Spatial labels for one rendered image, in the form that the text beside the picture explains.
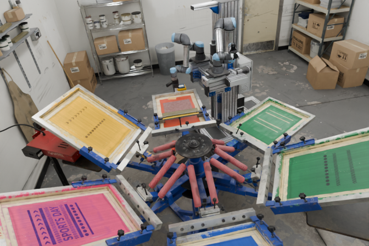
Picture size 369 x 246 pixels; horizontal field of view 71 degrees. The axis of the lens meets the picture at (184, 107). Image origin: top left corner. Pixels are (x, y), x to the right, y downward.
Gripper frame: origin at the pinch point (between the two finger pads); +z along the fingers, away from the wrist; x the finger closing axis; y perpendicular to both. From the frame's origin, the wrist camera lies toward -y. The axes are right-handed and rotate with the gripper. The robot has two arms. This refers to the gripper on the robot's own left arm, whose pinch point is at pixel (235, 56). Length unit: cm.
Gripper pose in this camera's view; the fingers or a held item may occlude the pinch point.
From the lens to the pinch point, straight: 263.6
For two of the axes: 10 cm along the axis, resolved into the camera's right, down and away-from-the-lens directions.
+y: 2.2, 8.2, 5.3
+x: -9.8, 1.7, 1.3
